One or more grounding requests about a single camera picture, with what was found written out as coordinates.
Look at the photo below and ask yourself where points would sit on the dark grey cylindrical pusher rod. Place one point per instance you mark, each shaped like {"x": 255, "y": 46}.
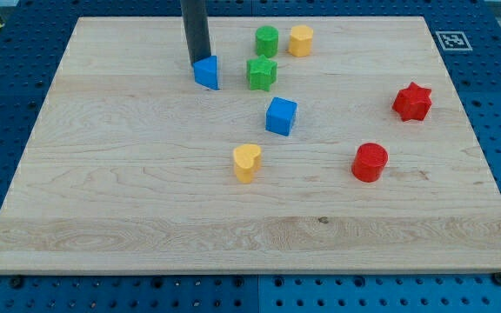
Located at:
{"x": 195, "y": 18}

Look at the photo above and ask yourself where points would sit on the blue triangle block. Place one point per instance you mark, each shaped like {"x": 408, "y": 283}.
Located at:
{"x": 206, "y": 72}

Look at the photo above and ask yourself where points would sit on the green star block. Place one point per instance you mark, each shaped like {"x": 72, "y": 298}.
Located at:
{"x": 261, "y": 73}

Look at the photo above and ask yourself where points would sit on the red star block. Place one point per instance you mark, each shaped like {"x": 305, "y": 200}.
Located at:
{"x": 413, "y": 102}

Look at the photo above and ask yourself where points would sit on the green cylinder block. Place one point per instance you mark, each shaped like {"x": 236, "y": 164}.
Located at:
{"x": 266, "y": 40}

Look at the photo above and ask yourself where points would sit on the yellow hexagon block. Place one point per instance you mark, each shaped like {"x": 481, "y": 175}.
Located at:
{"x": 300, "y": 43}

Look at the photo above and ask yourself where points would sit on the blue cube block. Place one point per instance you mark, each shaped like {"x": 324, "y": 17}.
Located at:
{"x": 280, "y": 116}

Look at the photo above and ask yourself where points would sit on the yellow heart block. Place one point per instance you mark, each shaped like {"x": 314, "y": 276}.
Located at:
{"x": 247, "y": 159}

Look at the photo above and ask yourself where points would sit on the light wooden board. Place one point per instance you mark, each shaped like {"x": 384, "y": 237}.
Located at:
{"x": 129, "y": 167}

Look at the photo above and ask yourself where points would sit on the red cylinder block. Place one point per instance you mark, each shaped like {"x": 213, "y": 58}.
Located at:
{"x": 369, "y": 162}

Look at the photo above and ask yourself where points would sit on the white fiducial marker tag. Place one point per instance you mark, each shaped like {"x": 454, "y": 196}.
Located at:
{"x": 453, "y": 40}

